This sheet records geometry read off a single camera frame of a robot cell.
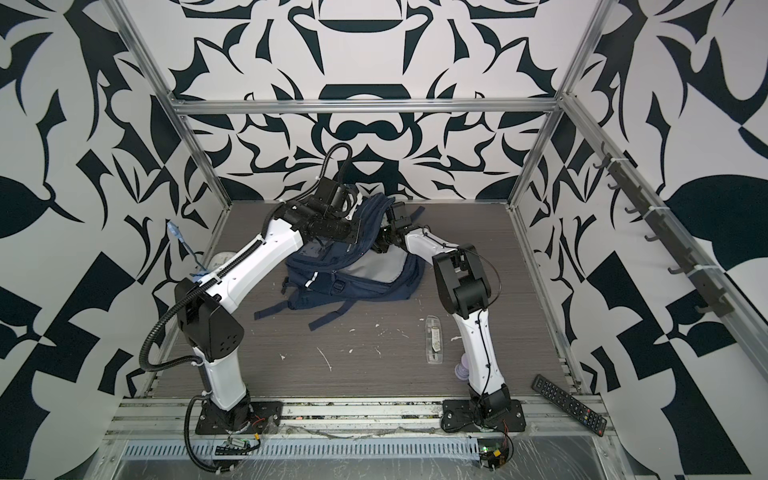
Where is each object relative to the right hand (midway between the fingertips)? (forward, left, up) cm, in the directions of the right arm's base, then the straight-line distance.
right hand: (355, 235), depth 99 cm
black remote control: (-48, -55, -9) cm, 74 cm away
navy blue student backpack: (-13, +7, -1) cm, 15 cm away
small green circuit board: (-58, -35, -11) cm, 69 cm away
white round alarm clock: (-5, +45, -5) cm, 46 cm away
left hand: (-9, -5, +15) cm, 18 cm away
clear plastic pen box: (-31, -23, -8) cm, 40 cm away
